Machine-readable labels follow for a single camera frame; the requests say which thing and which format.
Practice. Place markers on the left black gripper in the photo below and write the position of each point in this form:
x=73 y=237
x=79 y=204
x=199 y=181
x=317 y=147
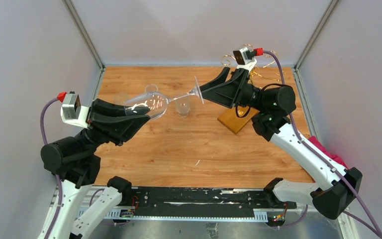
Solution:
x=111 y=120

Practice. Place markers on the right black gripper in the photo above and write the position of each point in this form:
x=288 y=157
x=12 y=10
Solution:
x=229 y=94

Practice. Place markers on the clear wine glass back top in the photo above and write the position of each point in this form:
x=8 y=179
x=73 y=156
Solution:
x=155 y=104

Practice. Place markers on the clear ribbed wine glass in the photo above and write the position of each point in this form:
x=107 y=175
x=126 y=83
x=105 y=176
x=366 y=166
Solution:
x=120 y=98

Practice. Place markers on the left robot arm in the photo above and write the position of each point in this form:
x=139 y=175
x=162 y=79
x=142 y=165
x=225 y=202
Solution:
x=74 y=162

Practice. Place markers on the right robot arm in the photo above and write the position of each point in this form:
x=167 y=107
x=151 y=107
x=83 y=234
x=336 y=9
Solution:
x=334 y=187

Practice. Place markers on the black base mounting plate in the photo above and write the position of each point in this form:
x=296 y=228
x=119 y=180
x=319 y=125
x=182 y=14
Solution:
x=188 y=202

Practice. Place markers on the pink cloth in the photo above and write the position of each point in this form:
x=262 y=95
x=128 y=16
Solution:
x=333 y=156

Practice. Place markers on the gold wire glass rack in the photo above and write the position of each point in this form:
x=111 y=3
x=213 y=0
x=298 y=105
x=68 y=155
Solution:
x=236 y=118

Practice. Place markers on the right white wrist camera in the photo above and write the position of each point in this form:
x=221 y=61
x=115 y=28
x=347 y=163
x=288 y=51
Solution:
x=243 y=60

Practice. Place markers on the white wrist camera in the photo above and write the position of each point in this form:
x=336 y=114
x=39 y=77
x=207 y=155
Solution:
x=243 y=60
x=72 y=112

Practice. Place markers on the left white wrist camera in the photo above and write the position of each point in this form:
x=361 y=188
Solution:
x=72 y=112

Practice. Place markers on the aluminium frame rail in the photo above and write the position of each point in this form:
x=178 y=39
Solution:
x=117 y=215

